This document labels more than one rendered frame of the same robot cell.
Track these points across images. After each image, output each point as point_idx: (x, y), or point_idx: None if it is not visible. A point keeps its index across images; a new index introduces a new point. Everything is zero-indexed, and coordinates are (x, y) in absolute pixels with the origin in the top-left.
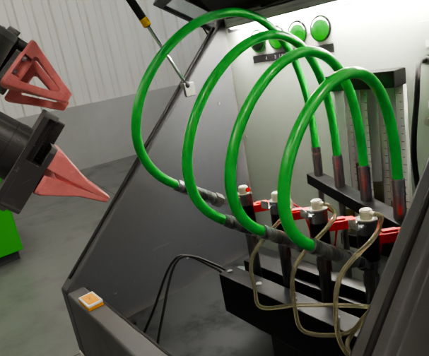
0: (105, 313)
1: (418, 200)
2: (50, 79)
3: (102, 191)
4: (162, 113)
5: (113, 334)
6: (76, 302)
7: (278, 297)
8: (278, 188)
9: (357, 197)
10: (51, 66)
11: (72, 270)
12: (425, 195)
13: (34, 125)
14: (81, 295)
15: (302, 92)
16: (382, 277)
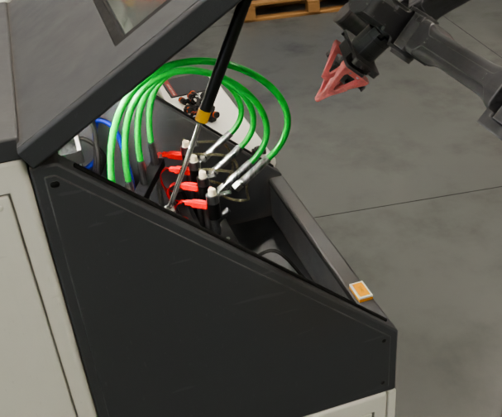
0: (347, 278)
1: (183, 114)
2: (334, 75)
3: (317, 93)
4: (217, 233)
5: (341, 257)
6: (376, 303)
7: (225, 225)
8: (241, 99)
9: (143, 188)
10: (328, 57)
11: (380, 315)
12: (181, 111)
13: (339, 63)
14: (372, 309)
15: (114, 153)
16: (213, 133)
